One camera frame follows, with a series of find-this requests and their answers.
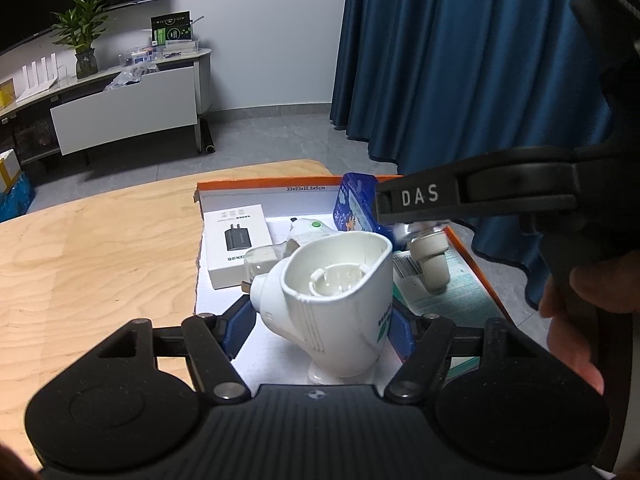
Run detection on white folding panel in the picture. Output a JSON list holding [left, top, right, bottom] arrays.
[[50, 65, 198, 157]]

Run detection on white router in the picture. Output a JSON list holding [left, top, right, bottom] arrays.
[[14, 54, 62, 102]]

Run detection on green and black sign box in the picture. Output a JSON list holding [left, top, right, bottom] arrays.
[[151, 10, 193, 46]]

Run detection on black roll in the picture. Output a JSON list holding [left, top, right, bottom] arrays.
[[199, 117, 218, 155]]

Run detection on blue curtain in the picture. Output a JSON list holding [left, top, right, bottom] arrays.
[[330, 0, 640, 281]]

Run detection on grey TV stand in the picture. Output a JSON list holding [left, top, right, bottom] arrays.
[[0, 47, 213, 166]]

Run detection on clear plastic bag pile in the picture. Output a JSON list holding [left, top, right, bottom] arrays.
[[104, 62, 160, 92]]

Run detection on white and yellow cardboard box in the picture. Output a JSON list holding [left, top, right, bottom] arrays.
[[0, 149, 22, 195]]

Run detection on person's right hand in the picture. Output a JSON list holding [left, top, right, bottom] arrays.
[[539, 249, 640, 396]]

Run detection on orange cardboard box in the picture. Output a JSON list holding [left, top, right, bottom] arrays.
[[192, 174, 516, 386]]

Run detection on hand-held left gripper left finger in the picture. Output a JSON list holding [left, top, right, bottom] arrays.
[[97, 295, 258, 403]]

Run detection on green and white box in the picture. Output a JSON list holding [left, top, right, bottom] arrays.
[[392, 247, 506, 386]]

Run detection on white plug-in heater with bottle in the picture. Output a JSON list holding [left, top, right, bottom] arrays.
[[242, 217, 346, 293]]

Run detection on white charger box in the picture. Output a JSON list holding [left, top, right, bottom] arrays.
[[202, 203, 275, 291]]

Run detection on potted plant in glass vase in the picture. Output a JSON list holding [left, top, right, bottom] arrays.
[[50, 0, 121, 80]]

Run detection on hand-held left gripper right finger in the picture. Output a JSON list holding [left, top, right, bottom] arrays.
[[382, 302, 533, 406]]

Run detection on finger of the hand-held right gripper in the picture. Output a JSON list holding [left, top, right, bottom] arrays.
[[374, 146, 578, 226]]

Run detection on blue plastic bag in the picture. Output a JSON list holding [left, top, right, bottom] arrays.
[[0, 170, 37, 223]]

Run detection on clear liquid bottle white cap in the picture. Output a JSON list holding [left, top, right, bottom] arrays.
[[395, 220, 451, 291]]

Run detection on small assorted packets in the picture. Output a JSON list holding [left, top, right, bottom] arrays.
[[120, 46, 161, 67]]

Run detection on blue plastic case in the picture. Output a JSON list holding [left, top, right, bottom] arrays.
[[332, 172, 381, 235]]

